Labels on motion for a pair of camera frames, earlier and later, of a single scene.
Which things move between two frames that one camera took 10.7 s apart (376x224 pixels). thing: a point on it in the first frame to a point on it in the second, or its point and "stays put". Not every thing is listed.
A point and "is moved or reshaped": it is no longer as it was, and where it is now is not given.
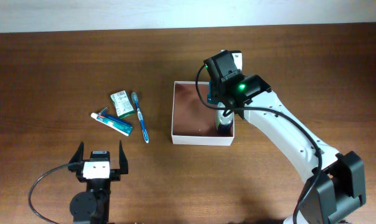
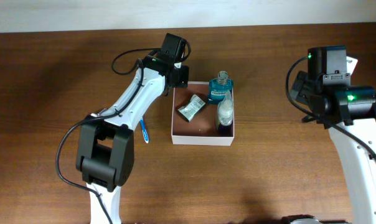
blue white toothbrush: [144, 130] stays put
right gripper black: [216, 89] to [300, 88]
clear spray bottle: [224, 124] stays put
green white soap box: [122, 105] is moved or reshaped
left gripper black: [76, 167] to [183, 76]
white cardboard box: [193, 122] stays put
